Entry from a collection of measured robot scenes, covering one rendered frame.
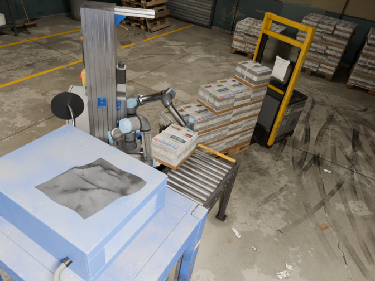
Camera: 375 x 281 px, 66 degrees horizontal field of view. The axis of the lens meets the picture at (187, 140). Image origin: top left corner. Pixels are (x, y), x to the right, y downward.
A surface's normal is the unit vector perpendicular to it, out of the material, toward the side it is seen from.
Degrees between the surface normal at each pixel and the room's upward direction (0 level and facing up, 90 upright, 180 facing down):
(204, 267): 0
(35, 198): 0
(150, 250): 0
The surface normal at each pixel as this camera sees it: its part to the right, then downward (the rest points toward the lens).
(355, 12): -0.51, 0.45
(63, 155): 0.13, -0.80
